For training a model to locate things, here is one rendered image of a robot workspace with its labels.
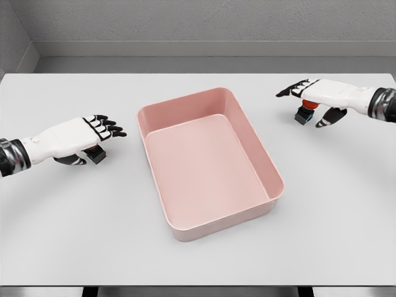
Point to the pink rectangular plastic basket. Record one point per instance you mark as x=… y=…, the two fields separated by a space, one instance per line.
x=207 y=167

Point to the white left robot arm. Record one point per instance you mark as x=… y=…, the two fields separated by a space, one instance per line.
x=21 y=151

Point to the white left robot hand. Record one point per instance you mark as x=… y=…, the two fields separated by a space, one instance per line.
x=74 y=136

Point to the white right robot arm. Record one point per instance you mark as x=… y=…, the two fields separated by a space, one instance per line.
x=369 y=99

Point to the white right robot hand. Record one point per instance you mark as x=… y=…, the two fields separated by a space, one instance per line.
x=321 y=92

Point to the black red-button industrial switch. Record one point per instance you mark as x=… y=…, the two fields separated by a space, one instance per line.
x=96 y=155
x=304 y=114

